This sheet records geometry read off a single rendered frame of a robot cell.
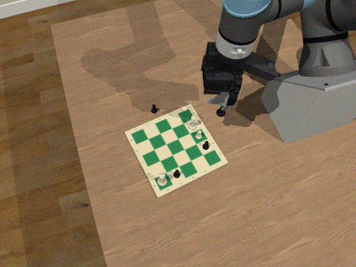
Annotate green and cream chessboard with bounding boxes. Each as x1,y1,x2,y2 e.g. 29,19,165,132
125,104,228,198

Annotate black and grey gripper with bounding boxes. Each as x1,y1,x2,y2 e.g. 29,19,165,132
201,42,249,110

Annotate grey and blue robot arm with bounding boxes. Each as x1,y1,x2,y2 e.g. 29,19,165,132
215,0,356,81

